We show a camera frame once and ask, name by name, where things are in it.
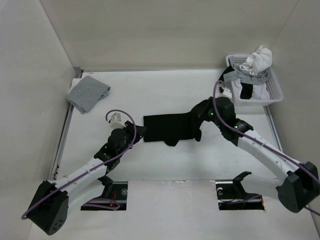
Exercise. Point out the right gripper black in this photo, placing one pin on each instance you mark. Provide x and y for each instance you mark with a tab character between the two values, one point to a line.
201	110

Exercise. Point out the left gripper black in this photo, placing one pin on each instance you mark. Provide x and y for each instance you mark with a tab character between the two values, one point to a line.
140	131

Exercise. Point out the black tank top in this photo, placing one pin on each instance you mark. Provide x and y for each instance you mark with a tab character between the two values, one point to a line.
172	128

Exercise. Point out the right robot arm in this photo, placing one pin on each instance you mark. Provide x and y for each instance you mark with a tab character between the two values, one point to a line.
296	185

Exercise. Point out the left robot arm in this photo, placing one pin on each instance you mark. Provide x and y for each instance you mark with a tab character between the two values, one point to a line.
54	200

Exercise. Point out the grey tank top in basket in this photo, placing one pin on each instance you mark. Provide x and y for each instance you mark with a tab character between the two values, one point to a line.
233	73

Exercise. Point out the folded grey tank top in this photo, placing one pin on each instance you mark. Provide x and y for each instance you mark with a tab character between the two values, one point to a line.
85	95

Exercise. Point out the white plastic laundry basket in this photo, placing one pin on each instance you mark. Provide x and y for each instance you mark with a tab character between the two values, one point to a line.
272	86

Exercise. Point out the white folded garment under grey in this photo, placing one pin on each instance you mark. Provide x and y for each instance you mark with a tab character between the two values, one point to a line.
74	82

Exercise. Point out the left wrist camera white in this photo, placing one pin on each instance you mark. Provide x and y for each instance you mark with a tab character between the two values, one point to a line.
115	121

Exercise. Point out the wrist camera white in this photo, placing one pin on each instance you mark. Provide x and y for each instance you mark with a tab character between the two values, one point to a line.
224	92
115	121

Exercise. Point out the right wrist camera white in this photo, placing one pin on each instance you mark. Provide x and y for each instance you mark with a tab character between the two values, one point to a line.
224	92

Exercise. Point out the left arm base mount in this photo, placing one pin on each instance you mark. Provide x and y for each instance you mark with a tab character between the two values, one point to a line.
113	198

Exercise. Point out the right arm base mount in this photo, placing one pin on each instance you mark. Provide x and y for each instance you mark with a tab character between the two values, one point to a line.
232	197

